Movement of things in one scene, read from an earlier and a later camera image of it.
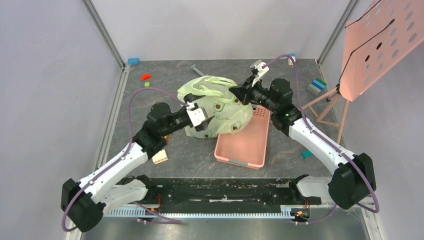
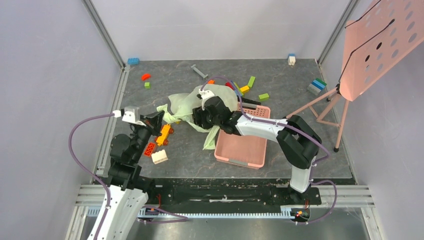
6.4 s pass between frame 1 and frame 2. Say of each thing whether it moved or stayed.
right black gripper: moved
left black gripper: moved
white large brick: stayed
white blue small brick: stayed
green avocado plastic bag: moved
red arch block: stayed
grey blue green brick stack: stayed
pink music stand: stayed
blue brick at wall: stayed
